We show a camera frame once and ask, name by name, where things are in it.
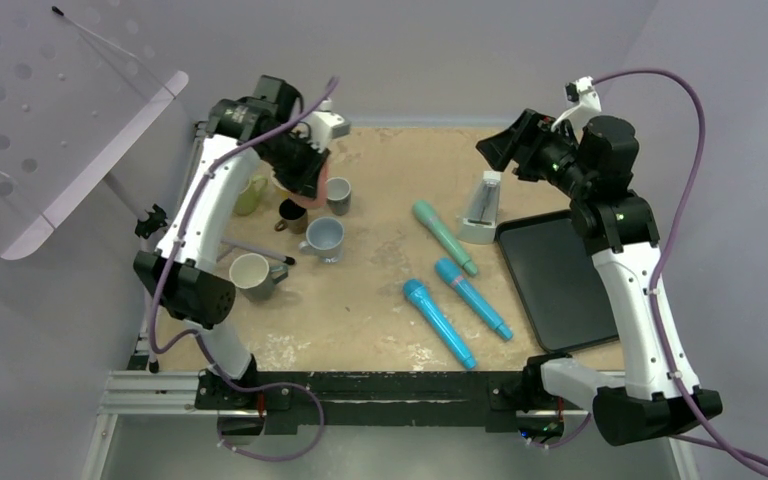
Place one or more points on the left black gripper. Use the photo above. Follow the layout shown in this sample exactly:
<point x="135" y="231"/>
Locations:
<point x="304" y="183"/>

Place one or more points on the brown mug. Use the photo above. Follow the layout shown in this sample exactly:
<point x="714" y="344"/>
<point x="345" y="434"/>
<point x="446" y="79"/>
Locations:
<point x="293" y="218"/>

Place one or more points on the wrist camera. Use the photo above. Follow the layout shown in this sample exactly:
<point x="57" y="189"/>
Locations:
<point x="583" y="104"/>
<point x="326" y="125"/>

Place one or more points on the dark grey faceted mug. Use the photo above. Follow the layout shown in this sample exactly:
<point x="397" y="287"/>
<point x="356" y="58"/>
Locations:
<point x="255" y="278"/>

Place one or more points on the light grey mug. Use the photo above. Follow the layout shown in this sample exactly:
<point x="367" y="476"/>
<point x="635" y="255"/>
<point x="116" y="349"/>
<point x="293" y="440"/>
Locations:
<point x="324" y="238"/>

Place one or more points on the yellow cup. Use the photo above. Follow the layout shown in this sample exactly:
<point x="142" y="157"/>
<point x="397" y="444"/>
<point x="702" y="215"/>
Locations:
<point x="278" y="187"/>

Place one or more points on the blue microphone pink band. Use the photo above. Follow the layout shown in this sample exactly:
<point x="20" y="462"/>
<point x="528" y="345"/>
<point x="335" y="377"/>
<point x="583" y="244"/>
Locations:
<point x="452" y="275"/>

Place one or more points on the aluminium frame rail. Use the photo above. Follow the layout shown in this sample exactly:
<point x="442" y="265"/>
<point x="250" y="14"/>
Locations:
<point x="148" y="428"/>

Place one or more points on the black base bar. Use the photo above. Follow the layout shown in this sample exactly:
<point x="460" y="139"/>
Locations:
<point x="495" y="401"/>

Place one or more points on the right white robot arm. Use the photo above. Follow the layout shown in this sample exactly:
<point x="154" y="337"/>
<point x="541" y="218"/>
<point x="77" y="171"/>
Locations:
<point x="660" y="394"/>

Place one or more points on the dark blue-grey mug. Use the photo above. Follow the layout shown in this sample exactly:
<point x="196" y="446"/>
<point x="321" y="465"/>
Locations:
<point x="339" y="191"/>

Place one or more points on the blue toy microphone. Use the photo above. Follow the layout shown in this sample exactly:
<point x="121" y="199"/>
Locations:
<point x="419" y="296"/>

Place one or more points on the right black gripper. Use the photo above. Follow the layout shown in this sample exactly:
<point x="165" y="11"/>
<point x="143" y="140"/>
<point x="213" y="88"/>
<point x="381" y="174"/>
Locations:
<point x="529" y="136"/>

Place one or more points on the white music stand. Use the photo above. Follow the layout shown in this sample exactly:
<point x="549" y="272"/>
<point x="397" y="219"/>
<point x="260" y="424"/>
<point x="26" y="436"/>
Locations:
<point x="89" y="87"/>

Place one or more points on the green toy microphone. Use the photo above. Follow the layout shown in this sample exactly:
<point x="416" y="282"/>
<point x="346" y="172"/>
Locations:
<point x="428" y="216"/>

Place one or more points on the green cup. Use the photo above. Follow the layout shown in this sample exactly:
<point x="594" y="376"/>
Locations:
<point x="250" y="196"/>

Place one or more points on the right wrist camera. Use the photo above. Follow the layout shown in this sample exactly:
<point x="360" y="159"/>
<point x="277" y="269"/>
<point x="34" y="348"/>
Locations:
<point x="583" y="104"/>

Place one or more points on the black tray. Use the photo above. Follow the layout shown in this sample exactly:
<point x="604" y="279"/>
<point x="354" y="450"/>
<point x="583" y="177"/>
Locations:
<point x="561" y="292"/>

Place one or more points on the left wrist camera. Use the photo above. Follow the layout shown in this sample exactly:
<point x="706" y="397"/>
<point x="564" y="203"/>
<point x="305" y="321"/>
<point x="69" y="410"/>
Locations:
<point x="326" y="125"/>

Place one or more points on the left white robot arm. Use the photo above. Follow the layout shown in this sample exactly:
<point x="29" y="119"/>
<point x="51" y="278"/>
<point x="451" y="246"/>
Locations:
<point x="272" y="125"/>

